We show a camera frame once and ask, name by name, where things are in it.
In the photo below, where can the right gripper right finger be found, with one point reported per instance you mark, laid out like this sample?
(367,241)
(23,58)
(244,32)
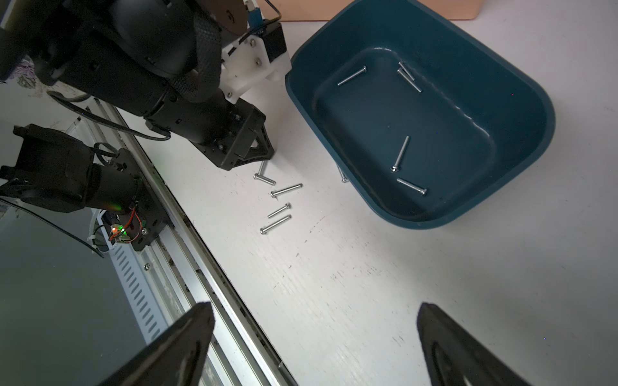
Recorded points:
(454,357)

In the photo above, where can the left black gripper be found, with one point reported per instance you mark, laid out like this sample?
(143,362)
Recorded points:
(242,138)

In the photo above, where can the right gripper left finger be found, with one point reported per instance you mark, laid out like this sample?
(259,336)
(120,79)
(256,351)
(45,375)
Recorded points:
(176,357)

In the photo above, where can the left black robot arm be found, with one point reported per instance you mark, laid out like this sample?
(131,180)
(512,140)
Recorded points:
(158,60)

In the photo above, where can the teal plastic storage box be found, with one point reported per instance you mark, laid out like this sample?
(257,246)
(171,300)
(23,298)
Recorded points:
(477,124)

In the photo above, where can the peach plastic file organizer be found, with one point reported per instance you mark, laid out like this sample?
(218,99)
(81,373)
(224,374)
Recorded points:
(313,11)

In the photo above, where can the aluminium front rail frame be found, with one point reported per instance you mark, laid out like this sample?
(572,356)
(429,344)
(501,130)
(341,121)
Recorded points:
(176,271)

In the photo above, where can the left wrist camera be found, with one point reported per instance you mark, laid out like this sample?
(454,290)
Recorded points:
(260,54)

